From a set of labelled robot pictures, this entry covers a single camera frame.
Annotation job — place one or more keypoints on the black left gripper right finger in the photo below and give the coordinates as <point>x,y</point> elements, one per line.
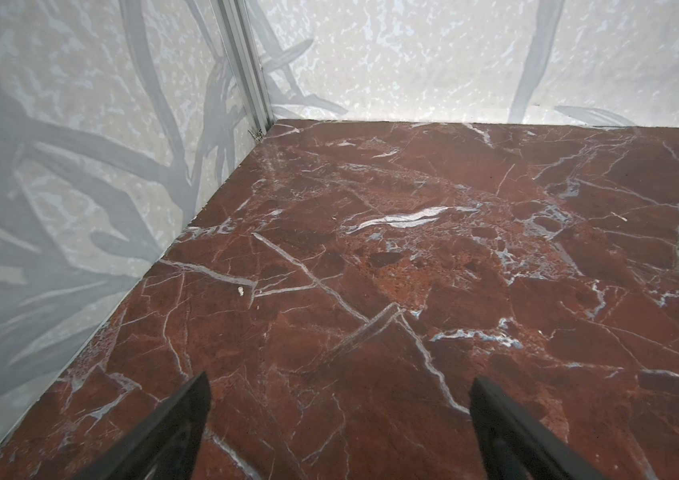
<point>514,445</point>

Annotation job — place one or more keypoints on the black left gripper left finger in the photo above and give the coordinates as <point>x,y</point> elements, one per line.
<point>165,444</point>

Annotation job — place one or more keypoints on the aluminium frame post back left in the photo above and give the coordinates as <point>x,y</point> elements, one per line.
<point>238,40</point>

